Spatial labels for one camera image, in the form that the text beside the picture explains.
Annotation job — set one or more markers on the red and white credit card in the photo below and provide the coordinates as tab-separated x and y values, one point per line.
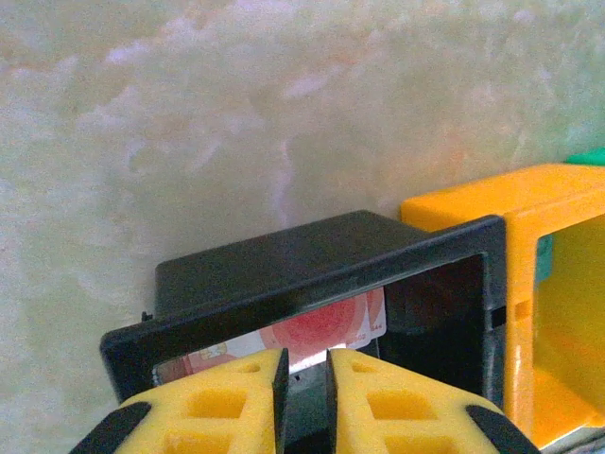
376	312
321	326

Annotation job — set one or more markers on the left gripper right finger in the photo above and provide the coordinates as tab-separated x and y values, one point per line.
402	416

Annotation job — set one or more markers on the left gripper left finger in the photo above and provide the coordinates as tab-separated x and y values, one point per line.
212	416

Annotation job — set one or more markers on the green plastic bin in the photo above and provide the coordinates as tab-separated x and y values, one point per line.
588	158

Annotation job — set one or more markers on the orange plastic bin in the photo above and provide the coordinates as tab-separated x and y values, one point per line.
472	203

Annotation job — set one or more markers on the black plastic bin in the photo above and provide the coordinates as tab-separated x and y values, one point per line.
283	255

